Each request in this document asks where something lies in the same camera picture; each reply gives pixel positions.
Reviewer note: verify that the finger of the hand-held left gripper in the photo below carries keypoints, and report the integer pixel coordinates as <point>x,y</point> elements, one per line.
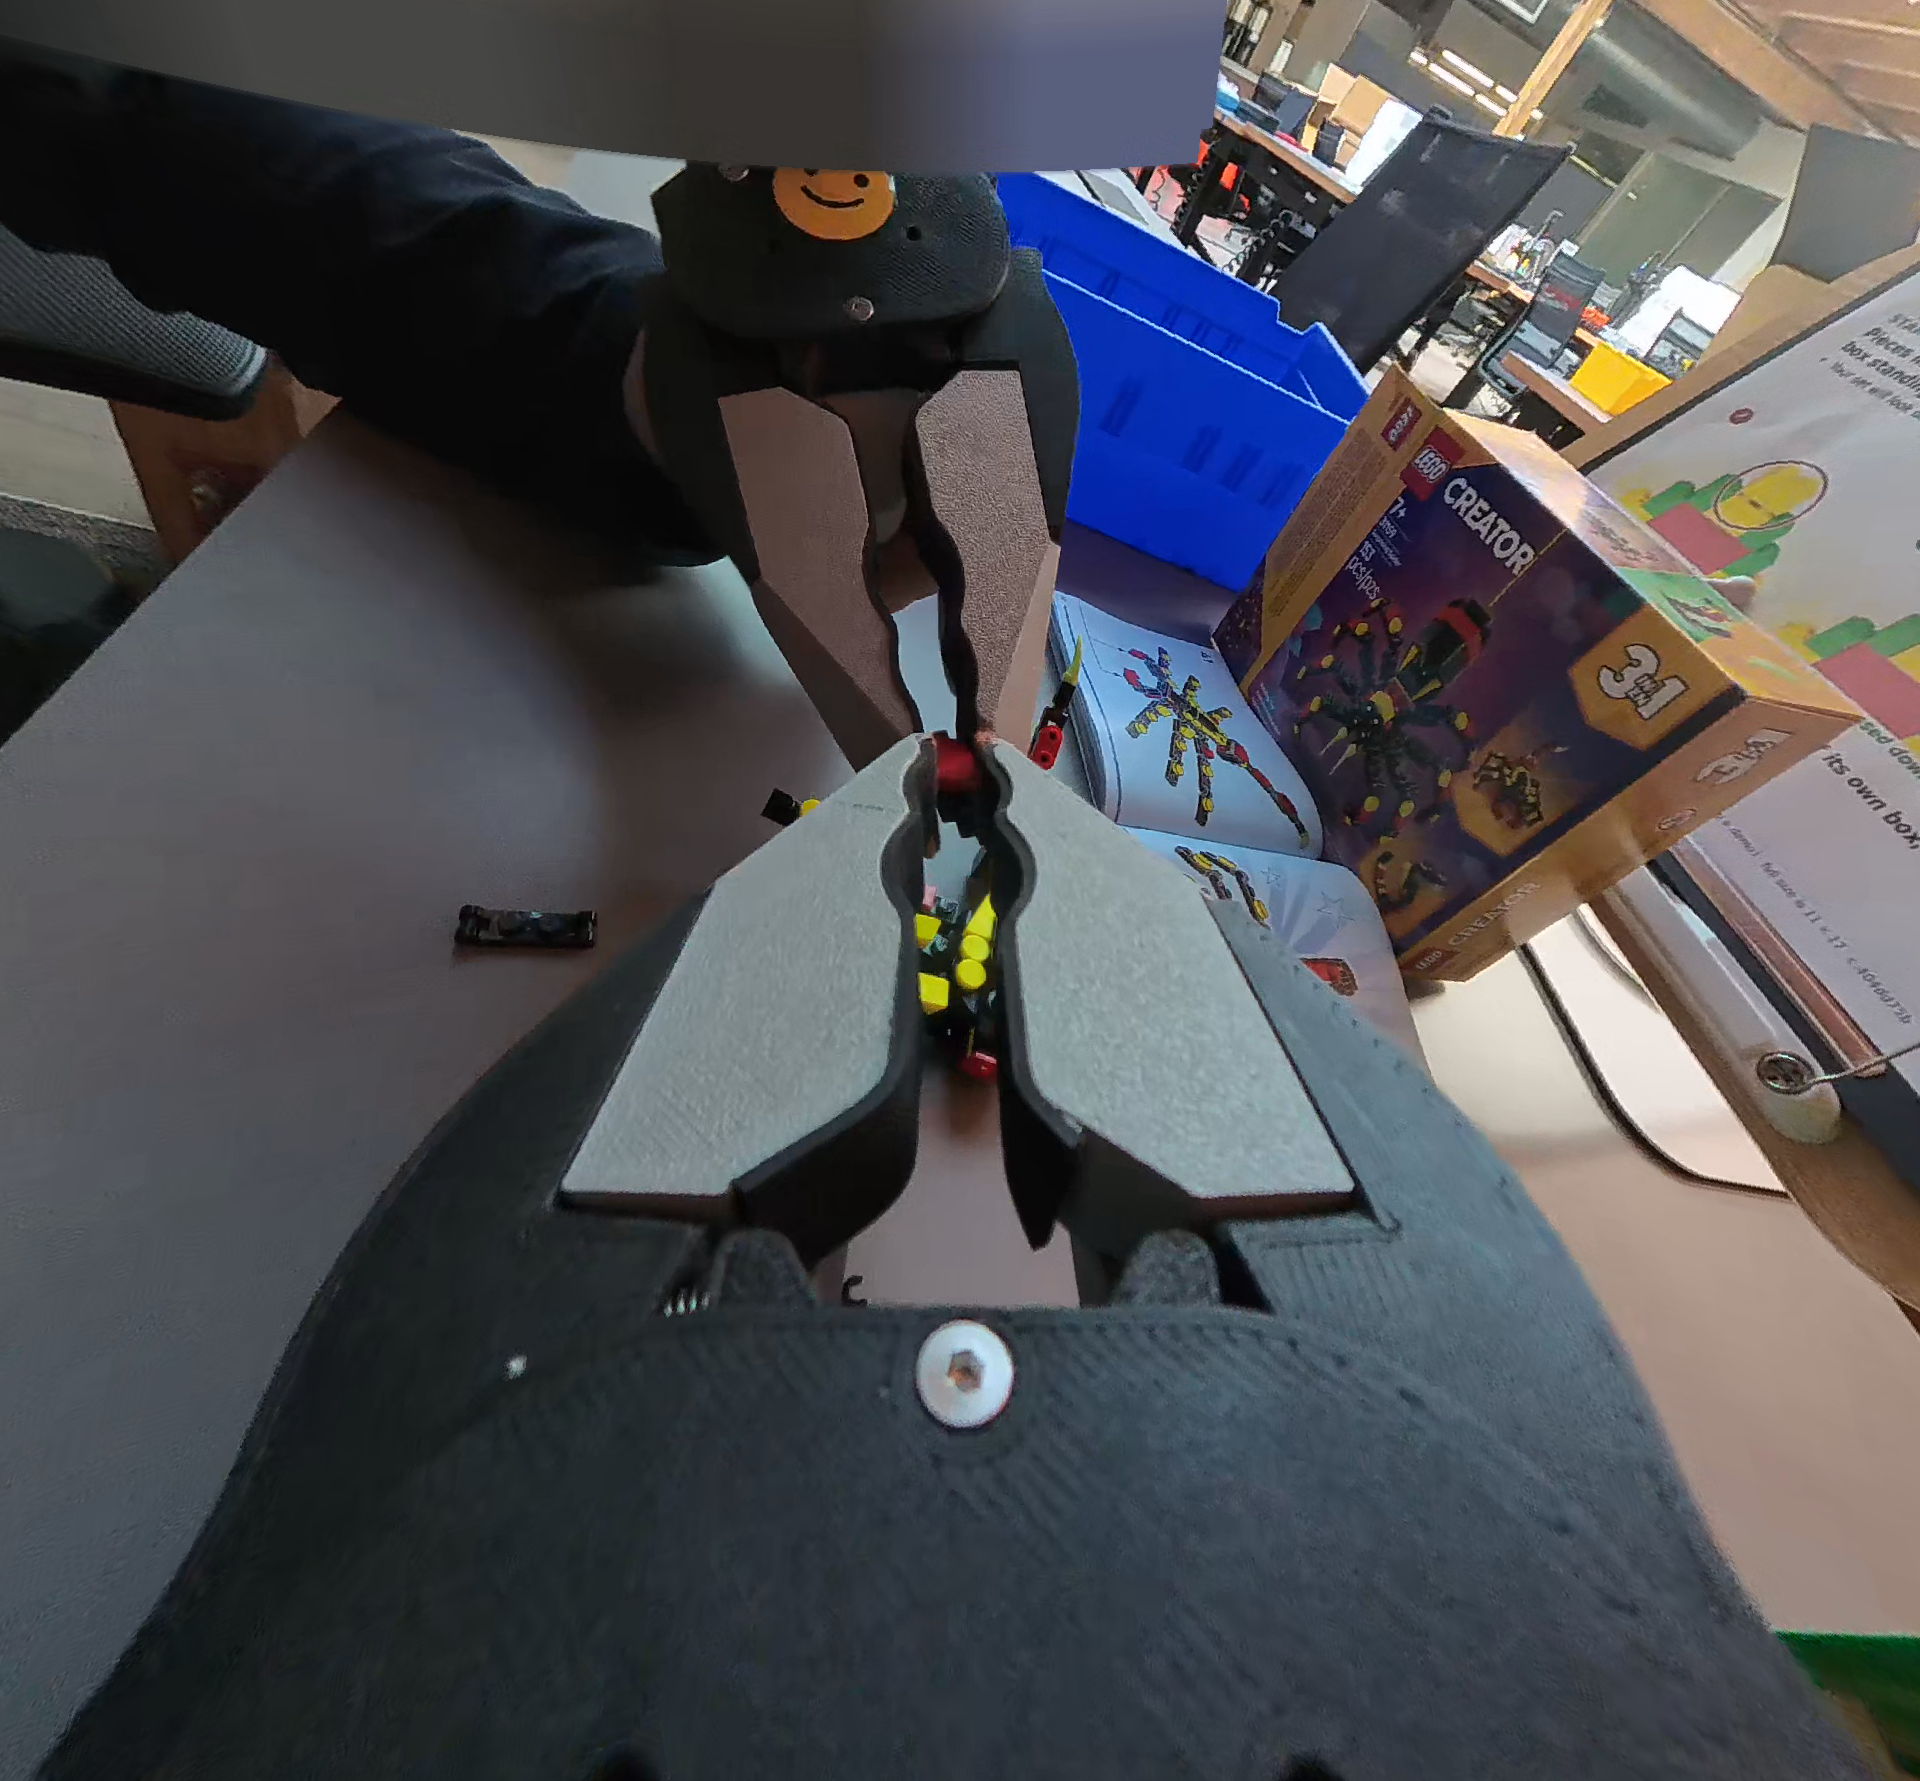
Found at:
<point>1006,520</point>
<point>817,566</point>

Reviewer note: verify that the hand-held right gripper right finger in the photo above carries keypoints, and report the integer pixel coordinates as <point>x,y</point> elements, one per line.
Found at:
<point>1170,1047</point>

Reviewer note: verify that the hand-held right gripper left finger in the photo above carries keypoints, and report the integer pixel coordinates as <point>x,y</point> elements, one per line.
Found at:
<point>750,1030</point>

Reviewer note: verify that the small red lego piece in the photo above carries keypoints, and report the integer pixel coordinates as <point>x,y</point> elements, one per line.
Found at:
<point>956,762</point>

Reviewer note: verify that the person's left forearm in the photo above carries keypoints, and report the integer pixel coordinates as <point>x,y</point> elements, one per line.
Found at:
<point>376,295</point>

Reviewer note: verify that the black yellow lego scorpion model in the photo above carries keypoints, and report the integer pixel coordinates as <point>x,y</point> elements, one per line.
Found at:
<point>955,962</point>

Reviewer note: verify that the flat black lego plate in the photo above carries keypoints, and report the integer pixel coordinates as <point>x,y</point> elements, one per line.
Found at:
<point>525,926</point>

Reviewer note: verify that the lego instruction booklet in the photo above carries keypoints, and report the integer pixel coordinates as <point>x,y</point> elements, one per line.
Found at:
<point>1140,744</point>

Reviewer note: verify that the lego set box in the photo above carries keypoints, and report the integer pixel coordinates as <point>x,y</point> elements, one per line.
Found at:
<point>1501,700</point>

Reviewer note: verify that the blue plastic bin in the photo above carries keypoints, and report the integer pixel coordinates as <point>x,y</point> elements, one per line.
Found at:
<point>1186,433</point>

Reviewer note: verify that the long workbench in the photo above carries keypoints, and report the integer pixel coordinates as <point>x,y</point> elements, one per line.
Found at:
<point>1276,161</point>

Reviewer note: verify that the white rounded flat pad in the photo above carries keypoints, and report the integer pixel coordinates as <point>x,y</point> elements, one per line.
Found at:
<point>1637,1047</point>

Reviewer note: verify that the black mesh office chair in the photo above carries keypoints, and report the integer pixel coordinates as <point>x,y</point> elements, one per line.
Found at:
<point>1424,237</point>

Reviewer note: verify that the yellow plastic bin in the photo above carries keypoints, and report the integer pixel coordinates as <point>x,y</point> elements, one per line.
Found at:
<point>1618,379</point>

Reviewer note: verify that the instruction sheet on clipboard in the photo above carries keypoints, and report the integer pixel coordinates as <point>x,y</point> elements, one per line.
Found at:
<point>1862,1211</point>

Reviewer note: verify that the person's black chair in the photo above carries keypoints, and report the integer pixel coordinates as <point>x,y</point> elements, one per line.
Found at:
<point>122,342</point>

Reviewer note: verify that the green plastic bin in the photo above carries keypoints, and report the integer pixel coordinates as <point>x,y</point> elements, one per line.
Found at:
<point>1862,1706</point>

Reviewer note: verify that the wooden post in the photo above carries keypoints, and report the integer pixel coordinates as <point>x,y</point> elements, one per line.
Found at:
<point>197,477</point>

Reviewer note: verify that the metal air duct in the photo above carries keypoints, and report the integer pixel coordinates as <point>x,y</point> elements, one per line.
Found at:
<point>1619,41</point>

